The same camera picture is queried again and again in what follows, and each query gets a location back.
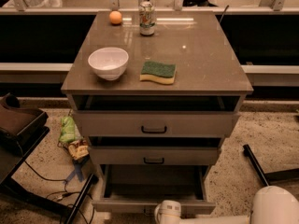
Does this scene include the grey bottom drawer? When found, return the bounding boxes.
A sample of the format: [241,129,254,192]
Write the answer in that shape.
[93,164,216,217]

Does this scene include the grey drawer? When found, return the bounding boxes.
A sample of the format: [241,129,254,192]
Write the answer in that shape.
[93,164,216,217]
[89,147,220,165]
[73,111,240,137]

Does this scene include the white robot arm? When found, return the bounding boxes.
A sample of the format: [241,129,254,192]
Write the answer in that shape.
[154,186,299,224]

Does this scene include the grey drawer cabinet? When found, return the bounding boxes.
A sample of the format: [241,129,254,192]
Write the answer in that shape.
[61,10,254,173]

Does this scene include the grey top drawer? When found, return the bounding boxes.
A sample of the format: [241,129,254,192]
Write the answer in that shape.
[73,111,240,137]

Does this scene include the grey middle drawer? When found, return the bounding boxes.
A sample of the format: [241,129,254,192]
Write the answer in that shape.
[89,147,220,165]

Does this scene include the green yellow sponge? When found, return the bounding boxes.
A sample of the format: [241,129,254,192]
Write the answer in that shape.
[139,61,177,85]

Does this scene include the white bowl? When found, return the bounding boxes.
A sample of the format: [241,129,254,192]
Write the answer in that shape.
[88,47,129,80]

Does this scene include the brown snack bag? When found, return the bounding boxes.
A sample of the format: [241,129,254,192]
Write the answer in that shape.
[67,139,89,161]

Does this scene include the green snack bag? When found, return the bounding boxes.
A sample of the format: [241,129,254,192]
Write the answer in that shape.
[59,116,76,144]

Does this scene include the soda can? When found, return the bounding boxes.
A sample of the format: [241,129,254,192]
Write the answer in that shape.
[139,1,155,35]

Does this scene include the blue tape strip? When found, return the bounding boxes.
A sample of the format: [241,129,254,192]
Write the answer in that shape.
[65,163,84,184]

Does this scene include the orange ball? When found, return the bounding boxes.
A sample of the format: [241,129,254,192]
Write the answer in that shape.
[109,11,122,25]

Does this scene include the dark brown box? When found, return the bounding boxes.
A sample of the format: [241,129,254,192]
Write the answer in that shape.
[0,93,48,156]

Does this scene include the black stand leg right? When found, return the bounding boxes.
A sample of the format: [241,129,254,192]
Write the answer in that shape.
[243,144,299,186]

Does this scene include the black cable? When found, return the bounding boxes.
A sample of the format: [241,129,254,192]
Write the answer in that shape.
[22,161,95,224]

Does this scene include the black stand frame left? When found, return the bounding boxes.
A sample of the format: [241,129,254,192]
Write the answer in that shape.
[0,127,98,224]

